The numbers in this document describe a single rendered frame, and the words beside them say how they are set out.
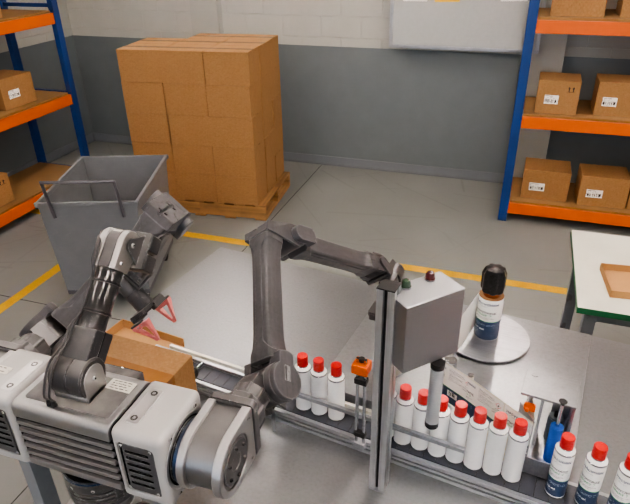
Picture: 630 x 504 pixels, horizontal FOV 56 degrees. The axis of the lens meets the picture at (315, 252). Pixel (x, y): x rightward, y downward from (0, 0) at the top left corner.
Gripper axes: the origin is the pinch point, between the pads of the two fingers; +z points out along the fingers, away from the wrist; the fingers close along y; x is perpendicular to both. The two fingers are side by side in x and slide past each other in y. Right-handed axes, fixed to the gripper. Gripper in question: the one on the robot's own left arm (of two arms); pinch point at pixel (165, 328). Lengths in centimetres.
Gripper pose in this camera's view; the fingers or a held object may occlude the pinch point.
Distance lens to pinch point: 183.7
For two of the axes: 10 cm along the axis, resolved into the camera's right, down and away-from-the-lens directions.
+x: -7.3, 4.5, 5.1
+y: 3.1, -4.5, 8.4
